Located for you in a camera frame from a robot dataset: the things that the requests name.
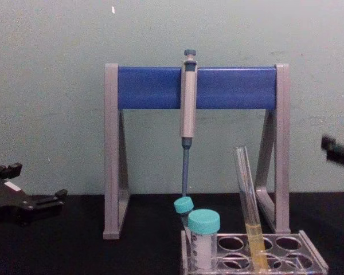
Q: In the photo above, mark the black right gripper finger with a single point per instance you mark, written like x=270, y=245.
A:
x=339, y=153

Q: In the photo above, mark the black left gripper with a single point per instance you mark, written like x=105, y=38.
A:
x=4, y=203

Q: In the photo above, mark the black table cloth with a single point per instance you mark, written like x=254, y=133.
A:
x=74, y=252

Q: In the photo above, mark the glass test tube yellow liquid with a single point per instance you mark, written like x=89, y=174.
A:
x=248, y=200

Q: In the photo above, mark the clear plastic tube rack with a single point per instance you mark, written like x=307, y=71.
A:
x=309, y=257

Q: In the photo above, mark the large teal-capped sample tube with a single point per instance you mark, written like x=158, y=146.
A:
x=203, y=222

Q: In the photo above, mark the grey and blue pipette stand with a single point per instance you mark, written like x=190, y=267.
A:
x=149, y=87

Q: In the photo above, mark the small teal-capped tube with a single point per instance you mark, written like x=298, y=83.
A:
x=183, y=205

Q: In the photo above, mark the grey pipette with blue plunger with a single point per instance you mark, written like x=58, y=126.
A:
x=188, y=109

